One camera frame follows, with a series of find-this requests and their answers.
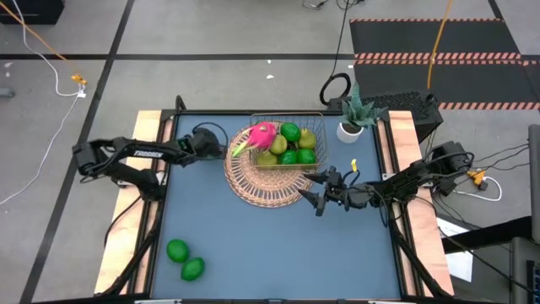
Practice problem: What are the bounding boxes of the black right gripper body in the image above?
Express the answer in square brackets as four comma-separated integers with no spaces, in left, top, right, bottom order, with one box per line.
[325,166,375,211]

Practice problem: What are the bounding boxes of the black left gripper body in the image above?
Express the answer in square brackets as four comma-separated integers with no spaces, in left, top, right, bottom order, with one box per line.
[179,128,227,160]

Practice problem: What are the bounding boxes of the green lime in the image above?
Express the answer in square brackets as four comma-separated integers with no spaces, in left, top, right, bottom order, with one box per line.
[296,147,318,166]
[278,149,299,166]
[180,256,207,282]
[165,238,191,263]
[280,122,302,143]

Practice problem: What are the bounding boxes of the black wire basket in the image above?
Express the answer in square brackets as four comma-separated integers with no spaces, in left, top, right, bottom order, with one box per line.
[248,111,330,172]

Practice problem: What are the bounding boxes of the yellow-green pear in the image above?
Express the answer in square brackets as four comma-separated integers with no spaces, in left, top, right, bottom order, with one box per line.
[256,150,278,167]
[268,133,289,156]
[297,128,318,150]

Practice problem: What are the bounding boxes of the pink dragon fruit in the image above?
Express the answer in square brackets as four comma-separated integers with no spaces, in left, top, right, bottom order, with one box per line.
[230,121,278,159]

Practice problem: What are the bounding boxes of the round woven placemat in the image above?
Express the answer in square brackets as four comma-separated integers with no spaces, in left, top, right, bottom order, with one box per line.
[223,124,317,209]

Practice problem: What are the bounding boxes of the green plant in white pot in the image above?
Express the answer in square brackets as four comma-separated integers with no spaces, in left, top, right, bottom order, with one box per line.
[336,81,389,144]

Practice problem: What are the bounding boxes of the light wooden side board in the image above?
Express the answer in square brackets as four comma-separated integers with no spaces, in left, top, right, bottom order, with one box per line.
[93,110,175,296]
[377,110,456,296]

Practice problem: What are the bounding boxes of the black power adapter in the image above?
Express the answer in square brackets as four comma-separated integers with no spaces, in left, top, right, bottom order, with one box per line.
[438,176,457,198]

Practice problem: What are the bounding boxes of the yellow power plug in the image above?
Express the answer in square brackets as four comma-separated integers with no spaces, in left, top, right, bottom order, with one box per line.
[466,168,486,186]

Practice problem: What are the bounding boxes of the white paper sheet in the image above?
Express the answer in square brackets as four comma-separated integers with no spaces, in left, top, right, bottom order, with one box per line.
[436,217,474,283]

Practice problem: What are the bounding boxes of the black beam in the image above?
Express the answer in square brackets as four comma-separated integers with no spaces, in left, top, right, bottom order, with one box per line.
[440,215,533,255]

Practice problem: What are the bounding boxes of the black striped-edge floor mat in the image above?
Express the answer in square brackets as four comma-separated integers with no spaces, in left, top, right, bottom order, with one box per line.
[348,18,523,61]
[353,59,540,111]

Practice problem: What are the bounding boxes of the grey desk equipment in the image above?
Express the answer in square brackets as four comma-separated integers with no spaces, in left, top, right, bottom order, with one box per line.
[509,236,540,304]

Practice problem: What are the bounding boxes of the black box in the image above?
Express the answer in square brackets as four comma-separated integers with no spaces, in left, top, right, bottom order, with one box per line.
[0,0,66,25]

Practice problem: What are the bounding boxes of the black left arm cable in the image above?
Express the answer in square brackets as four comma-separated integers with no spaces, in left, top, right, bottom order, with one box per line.
[192,122,230,160]

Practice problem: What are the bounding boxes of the black coiled hanging cable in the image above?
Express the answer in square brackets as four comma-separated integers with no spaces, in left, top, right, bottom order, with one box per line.
[318,0,354,106]

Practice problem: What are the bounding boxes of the white floor cable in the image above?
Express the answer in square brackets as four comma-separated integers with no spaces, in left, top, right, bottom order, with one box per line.
[0,0,88,206]

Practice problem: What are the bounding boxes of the white power cable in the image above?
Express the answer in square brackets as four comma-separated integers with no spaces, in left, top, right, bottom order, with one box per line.
[453,176,504,203]

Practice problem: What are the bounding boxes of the orange floor cable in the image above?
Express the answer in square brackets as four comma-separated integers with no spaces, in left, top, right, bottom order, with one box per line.
[0,1,88,85]

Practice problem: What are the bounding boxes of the yellow hanging cable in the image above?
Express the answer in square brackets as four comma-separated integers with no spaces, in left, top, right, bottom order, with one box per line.
[425,0,455,90]

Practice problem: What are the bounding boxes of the grey vertical post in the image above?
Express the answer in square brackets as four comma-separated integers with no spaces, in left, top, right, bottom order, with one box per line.
[528,124,540,245]

